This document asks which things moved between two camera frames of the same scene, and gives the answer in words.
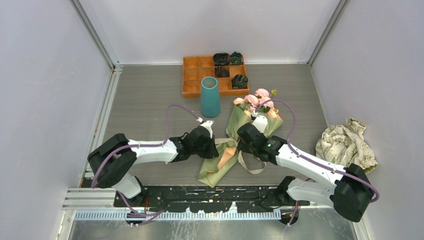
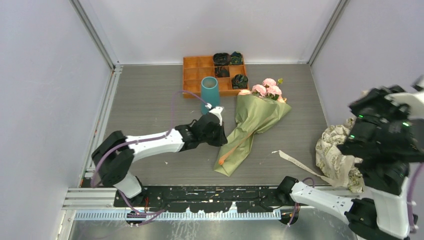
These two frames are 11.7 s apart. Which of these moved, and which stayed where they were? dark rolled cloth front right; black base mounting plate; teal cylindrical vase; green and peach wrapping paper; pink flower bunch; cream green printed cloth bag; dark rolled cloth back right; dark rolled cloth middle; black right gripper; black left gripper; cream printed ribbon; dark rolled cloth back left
Moved: black right gripper; green and peach wrapping paper; cream printed ribbon; black left gripper; pink flower bunch
Stayed: dark rolled cloth back right; dark rolled cloth front right; dark rolled cloth back left; dark rolled cloth middle; cream green printed cloth bag; black base mounting plate; teal cylindrical vase
